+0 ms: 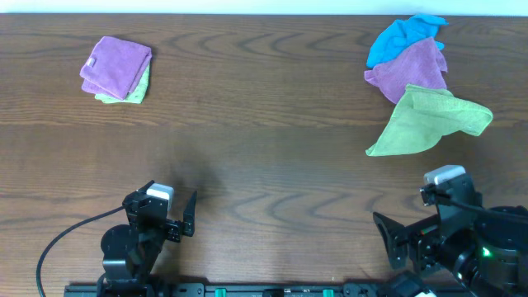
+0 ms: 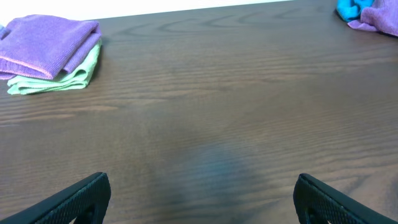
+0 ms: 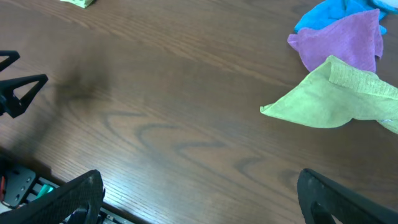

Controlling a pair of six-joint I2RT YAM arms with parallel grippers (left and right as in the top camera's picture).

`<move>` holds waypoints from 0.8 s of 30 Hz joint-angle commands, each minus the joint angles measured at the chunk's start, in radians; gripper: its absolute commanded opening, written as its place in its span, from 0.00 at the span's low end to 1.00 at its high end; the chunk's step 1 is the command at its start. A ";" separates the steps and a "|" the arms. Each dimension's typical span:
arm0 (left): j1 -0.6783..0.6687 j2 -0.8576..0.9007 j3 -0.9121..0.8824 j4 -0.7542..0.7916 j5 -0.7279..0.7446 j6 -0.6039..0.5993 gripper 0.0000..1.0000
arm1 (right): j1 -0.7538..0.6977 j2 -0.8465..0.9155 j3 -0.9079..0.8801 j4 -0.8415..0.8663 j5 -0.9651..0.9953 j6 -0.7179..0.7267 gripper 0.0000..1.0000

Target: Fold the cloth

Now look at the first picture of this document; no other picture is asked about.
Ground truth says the purple microfiber cloth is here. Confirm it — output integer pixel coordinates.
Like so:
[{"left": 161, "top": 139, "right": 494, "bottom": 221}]
[{"left": 79, "top": 36, "right": 152, "bottom": 101}]

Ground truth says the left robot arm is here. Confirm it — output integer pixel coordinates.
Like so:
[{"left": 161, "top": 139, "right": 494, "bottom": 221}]
[{"left": 96, "top": 181, "right": 197, "bottom": 297}]

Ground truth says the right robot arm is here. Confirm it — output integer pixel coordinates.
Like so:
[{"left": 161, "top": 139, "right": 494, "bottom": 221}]
[{"left": 373, "top": 173, "right": 527, "bottom": 296}]

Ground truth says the loose green cloth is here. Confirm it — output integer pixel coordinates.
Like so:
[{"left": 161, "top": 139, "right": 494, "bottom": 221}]
[{"left": 365, "top": 84, "right": 493, "bottom": 157}]

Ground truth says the folded green cloth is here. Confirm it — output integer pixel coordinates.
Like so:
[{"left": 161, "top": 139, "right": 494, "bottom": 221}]
[{"left": 95, "top": 66, "right": 150, "bottom": 104}]

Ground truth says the purple cloth under blue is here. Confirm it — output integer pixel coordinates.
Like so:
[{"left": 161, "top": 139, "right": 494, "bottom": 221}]
[{"left": 364, "top": 37, "right": 448, "bottom": 104}]

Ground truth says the blue crumpled cloth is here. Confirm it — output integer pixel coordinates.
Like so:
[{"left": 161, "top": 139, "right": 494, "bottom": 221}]
[{"left": 366, "top": 14, "right": 449, "bottom": 68}]

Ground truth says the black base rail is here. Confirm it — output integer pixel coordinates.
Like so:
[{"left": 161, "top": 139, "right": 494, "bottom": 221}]
[{"left": 64, "top": 281, "right": 466, "bottom": 297}]

